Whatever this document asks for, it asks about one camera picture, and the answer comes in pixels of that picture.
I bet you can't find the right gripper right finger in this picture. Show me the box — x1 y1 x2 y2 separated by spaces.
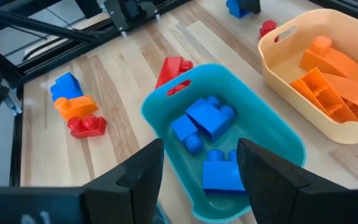
237 139 351 224

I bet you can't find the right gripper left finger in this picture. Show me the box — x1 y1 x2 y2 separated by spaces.
84 138 165 224

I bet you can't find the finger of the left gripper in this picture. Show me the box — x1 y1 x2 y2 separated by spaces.
239 0 262 15

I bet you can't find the blue toy building block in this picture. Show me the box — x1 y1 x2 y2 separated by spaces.
50 72 85 103
225 0 251 19
201 148 247 194
170 114 205 156
185 95 237 142

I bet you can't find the small red toy block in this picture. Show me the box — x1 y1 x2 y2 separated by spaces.
259 20 280 44

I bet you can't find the red toy building block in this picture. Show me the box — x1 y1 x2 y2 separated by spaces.
67 114 108 139

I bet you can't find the orange toy building block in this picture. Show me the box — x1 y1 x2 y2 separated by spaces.
290 67 358 124
299 35 358 84
321 73 358 124
53 95 99 121

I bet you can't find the large red toy block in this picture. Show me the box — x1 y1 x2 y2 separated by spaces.
155 56 195 96

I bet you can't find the teal plastic bin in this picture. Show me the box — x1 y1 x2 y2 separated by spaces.
140 63 307 224

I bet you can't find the orange-yellow plastic bin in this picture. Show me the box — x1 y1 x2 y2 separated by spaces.
257 8 358 146

